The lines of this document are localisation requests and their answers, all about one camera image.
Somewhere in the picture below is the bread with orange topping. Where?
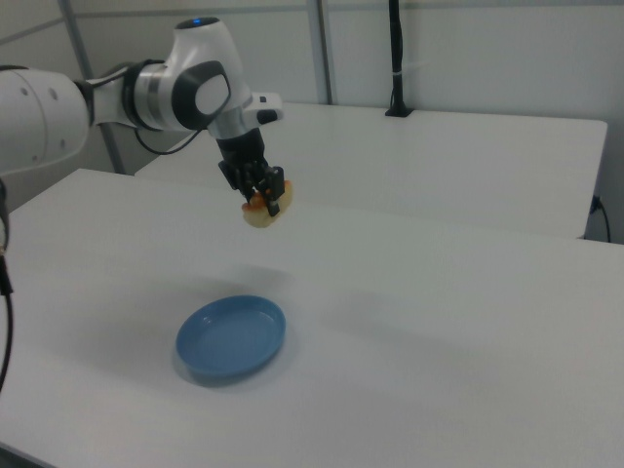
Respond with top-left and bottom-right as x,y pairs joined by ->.
242,178 -> 297,231

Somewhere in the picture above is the thick black cable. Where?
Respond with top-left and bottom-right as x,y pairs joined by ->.
0,176 -> 17,394

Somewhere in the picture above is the black wall power cable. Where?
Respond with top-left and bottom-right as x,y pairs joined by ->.
590,194 -> 613,244

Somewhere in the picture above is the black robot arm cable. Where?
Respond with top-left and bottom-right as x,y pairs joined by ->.
133,127 -> 202,157

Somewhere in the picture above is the white side table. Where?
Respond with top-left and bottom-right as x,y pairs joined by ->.
134,100 -> 608,240

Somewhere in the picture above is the black camera stand pole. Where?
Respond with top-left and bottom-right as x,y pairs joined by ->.
384,0 -> 415,118

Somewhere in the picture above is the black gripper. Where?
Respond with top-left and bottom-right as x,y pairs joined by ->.
214,127 -> 287,217

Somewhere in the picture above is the blue plastic plate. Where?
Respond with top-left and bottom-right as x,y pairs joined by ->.
175,293 -> 288,379

